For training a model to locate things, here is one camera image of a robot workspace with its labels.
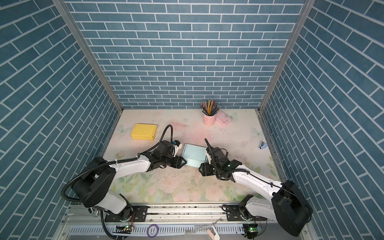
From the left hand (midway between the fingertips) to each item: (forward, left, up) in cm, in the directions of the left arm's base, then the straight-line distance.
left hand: (183, 161), depth 88 cm
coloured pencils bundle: (+36, -18, +10) cm, 42 cm away
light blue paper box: (+6, -6, -4) cm, 10 cm away
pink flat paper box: (+37, -29, -2) cm, 47 cm away
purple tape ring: (-34, +15, -3) cm, 38 cm away
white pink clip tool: (-34, -15, -2) cm, 37 cm away
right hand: (-5, -10, +2) cm, 12 cm away
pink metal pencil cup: (+30, -17, +3) cm, 34 cm away
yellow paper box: (+23, +29, -1) cm, 37 cm away
